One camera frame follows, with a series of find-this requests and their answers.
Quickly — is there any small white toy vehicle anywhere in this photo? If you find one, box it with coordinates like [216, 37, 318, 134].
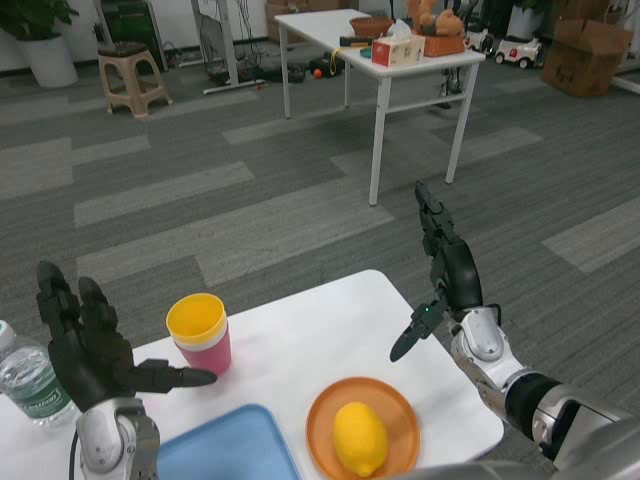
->
[464, 27, 497, 53]

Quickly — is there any orange basket with plush toy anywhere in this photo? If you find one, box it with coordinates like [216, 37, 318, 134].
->
[404, 0, 467, 58]

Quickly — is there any green potted plant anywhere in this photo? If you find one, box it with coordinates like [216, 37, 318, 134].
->
[0, 0, 81, 42]

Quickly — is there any brown woven bowl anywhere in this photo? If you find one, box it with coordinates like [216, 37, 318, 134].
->
[348, 15, 396, 38]

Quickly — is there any white plastic cup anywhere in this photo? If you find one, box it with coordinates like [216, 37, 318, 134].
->
[172, 322, 230, 352]

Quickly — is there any pink plastic cup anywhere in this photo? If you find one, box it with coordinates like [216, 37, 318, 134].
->
[175, 327, 233, 378]

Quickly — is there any orange round plate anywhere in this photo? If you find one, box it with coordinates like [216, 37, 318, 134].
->
[305, 376, 421, 480]

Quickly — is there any white metal-legged table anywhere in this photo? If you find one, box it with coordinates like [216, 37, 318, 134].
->
[273, 8, 487, 207]

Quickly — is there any white plant pot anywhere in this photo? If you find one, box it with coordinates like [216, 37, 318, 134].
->
[17, 34, 80, 89]

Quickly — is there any black and green cabinet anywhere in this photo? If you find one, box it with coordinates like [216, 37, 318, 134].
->
[98, 0, 169, 74]

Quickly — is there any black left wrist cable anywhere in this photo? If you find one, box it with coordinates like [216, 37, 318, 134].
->
[68, 428, 81, 480]

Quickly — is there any blue rectangular tray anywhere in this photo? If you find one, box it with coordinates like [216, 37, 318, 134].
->
[155, 403, 302, 480]

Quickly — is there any white toy car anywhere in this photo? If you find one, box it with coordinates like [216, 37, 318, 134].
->
[494, 35, 543, 71]

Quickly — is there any silver robot chest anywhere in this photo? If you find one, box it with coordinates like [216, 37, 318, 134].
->
[387, 460, 569, 480]

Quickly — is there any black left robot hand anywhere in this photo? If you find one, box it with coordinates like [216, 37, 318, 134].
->
[35, 259, 219, 414]

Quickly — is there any white standing desk leg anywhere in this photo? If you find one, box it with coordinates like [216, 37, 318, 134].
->
[192, 0, 267, 96]

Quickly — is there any red and white tissue box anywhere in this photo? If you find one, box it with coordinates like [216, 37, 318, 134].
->
[371, 19, 427, 69]

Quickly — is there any large brown cardboard box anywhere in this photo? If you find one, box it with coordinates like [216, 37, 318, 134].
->
[542, 18, 636, 98]

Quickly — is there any clear plastic water bottle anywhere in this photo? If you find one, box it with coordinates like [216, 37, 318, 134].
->
[0, 319, 81, 429]

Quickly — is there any yellow plastic cup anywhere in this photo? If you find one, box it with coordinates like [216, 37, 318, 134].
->
[165, 292, 227, 347]

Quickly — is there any beige plastic stool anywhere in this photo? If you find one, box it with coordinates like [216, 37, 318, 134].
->
[97, 42, 174, 120]

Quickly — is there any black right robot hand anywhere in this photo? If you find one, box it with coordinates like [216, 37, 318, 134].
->
[388, 179, 485, 364]

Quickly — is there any yellow lemon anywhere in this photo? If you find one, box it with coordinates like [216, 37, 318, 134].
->
[333, 401, 390, 478]

